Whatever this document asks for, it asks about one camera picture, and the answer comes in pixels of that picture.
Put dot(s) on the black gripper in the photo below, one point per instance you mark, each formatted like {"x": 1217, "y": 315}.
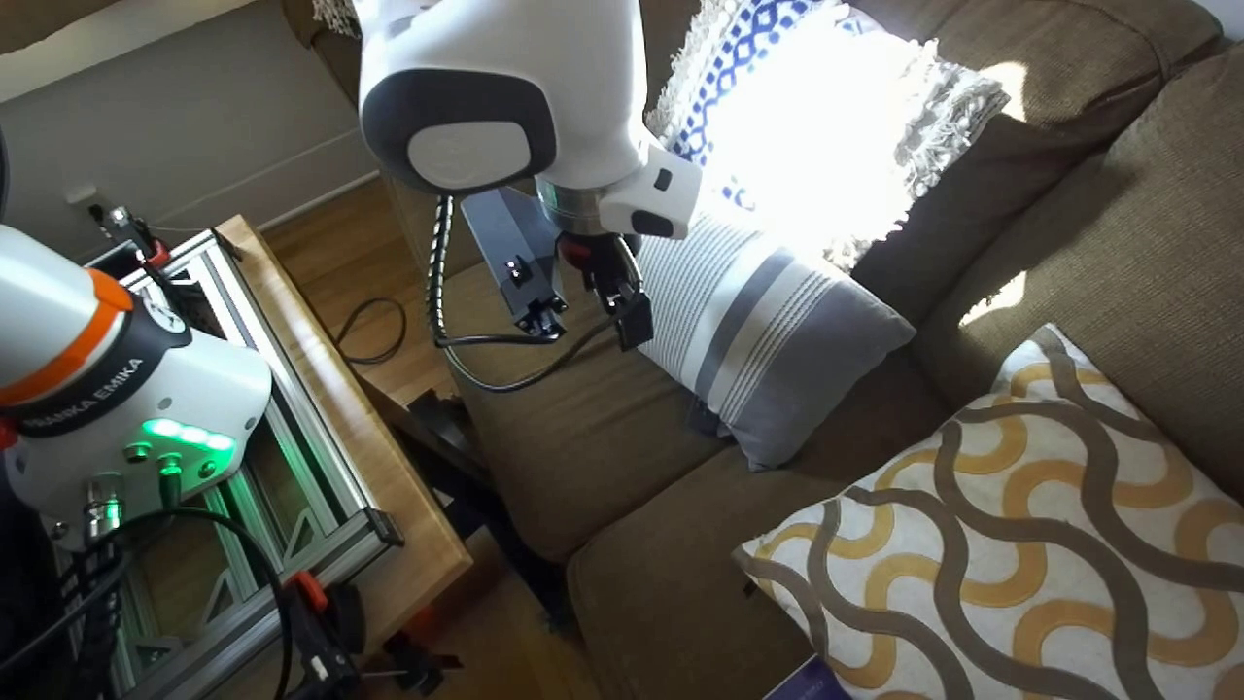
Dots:
{"x": 601, "y": 258}

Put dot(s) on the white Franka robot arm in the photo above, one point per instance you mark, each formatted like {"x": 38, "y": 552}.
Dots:
{"x": 517, "y": 62}

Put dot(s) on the gray striped pillow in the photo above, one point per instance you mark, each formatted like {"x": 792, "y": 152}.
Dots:
{"x": 780, "y": 337}

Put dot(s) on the white blue textured pillow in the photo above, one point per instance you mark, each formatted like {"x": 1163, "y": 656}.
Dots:
{"x": 831, "y": 118}

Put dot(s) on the yellow gray wavy pillow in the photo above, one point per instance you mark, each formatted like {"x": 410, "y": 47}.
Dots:
{"x": 1024, "y": 544}

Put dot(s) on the brown fabric sofa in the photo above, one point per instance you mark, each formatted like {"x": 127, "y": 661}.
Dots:
{"x": 623, "y": 430}

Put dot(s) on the black metal stand leg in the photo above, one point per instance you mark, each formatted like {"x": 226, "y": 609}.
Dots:
{"x": 468, "y": 480}

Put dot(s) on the wooden table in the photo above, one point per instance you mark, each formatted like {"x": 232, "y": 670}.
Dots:
{"x": 392, "y": 491}

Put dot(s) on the cream knit blanket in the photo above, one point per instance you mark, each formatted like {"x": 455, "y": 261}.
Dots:
{"x": 335, "y": 12}

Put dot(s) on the purple book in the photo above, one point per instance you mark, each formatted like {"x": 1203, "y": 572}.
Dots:
{"x": 811, "y": 681}

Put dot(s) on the orange black clamp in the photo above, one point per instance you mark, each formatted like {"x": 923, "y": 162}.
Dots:
{"x": 312, "y": 598}

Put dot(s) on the aluminium mounting frame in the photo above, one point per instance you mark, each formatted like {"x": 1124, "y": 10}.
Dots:
{"x": 312, "y": 451}

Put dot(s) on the wall power plug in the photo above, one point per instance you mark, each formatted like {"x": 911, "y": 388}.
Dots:
{"x": 91, "y": 198}

